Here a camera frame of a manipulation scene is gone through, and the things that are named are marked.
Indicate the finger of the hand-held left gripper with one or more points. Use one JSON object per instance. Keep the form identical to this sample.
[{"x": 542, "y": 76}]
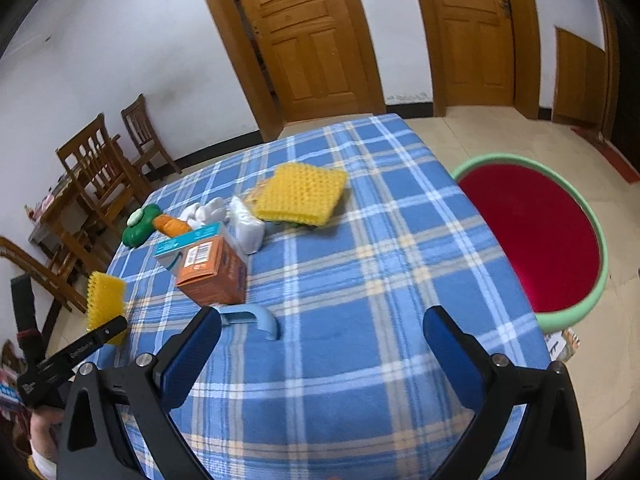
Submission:
[{"x": 102, "y": 336}]

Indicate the orange carrot toy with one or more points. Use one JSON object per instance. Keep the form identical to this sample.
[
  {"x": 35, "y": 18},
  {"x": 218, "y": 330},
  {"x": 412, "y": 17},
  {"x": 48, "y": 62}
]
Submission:
[{"x": 172, "y": 225}]

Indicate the wooden table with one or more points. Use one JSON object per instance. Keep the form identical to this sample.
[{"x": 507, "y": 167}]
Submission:
[{"x": 55, "y": 212}]

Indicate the black pole with red band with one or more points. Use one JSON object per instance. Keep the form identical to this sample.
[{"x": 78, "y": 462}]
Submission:
[{"x": 22, "y": 310}]

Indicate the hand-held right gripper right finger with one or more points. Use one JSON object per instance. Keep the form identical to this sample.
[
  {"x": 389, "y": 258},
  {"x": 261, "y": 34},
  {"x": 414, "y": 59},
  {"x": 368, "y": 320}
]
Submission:
[{"x": 452, "y": 355}]

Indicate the person's left hand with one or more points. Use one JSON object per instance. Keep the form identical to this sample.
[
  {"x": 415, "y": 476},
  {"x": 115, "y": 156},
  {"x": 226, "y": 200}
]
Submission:
[{"x": 44, "y": 427}]

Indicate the red basin with green rim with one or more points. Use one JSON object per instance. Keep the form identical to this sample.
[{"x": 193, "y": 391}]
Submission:
[{"x": 535, "y": 235}]

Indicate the low wooden cabinet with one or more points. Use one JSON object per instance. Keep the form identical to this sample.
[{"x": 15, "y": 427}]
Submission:
[{"x": 580, "y": 80}]

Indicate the yellow honeycomb sponge mat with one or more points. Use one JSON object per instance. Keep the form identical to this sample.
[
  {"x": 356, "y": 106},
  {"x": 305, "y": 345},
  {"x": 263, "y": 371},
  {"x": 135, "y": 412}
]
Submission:
[{"x": 300, "y": 192}]

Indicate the blue plaid blanket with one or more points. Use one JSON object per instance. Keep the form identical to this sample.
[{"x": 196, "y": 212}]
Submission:
[{"x": 350, "y": 285}]

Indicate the yellow bristle brush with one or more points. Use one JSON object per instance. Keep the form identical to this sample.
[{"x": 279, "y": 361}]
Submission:
[{"x": 105, "y": 300}]

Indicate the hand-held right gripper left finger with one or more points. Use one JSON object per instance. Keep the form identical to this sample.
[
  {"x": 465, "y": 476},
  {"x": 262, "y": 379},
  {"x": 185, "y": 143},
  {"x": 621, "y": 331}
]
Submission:
[{"x": 192, "y": 355}]

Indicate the red floor mat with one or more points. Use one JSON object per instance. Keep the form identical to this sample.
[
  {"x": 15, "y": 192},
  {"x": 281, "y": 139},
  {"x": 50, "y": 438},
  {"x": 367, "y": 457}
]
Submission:
[{"x": 612, "y": 152}]

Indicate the white crumpled cloth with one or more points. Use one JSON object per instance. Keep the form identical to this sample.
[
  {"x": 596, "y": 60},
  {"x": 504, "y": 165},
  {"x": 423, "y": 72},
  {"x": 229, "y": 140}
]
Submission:
[{"x": 202, "y": 211}]

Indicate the green clover-shaped toy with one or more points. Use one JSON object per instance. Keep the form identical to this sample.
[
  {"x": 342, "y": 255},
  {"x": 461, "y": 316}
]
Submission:
[{"x": 142, "y": 232}]

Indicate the wooden chair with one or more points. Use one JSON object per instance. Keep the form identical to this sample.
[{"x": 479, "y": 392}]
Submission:
[
  {"x": 95, "y": 160},
  {"x": 142, "y": 130},
  {"x": 35, "y": 267}
]

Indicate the black door with wooden frame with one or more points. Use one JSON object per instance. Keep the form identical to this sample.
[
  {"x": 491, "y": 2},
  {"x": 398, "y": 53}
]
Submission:
[{"x": 611, "y": 70}]

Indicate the orange cardboard box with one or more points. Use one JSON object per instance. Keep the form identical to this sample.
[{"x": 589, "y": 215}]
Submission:
[{"x": 210, "y": 275}]

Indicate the silver foil packet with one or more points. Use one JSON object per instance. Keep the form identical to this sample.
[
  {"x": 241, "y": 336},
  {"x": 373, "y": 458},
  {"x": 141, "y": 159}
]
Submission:
[{"x": 246, "y": 232}]

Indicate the printed cardboard box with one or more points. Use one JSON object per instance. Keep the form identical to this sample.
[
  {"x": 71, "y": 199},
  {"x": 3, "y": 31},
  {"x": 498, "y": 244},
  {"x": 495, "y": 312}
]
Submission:
[{"x": 562, "y": 344}]

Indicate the light blue cardboard box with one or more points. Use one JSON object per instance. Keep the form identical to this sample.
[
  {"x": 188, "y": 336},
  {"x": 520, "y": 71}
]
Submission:
[{"x": 175, "y": 246}]

